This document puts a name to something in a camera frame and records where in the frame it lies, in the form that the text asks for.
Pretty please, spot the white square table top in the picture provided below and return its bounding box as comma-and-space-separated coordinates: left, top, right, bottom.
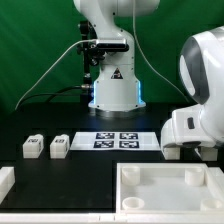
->
116, 163, 224, 224

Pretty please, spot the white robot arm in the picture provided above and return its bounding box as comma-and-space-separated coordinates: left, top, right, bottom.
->
73, 0, 224, 149

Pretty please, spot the white sheet with markers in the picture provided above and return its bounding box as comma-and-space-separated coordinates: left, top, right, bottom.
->
71, 132, 160, 151

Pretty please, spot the white left obstacle block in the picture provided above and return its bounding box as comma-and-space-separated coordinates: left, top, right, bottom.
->
0, 167, 15, 204

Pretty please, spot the black base cable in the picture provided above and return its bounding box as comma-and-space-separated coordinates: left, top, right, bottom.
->
19, 84, 95, 108

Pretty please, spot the black camera stand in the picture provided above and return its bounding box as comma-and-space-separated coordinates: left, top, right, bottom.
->
76, 20, 101, 104

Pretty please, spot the silver camera on stand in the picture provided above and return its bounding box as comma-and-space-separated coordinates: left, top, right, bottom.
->
96, 39, 129, 52

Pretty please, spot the grey camera cable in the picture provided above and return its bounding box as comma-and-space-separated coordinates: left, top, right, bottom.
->
14, 39, 98, 111

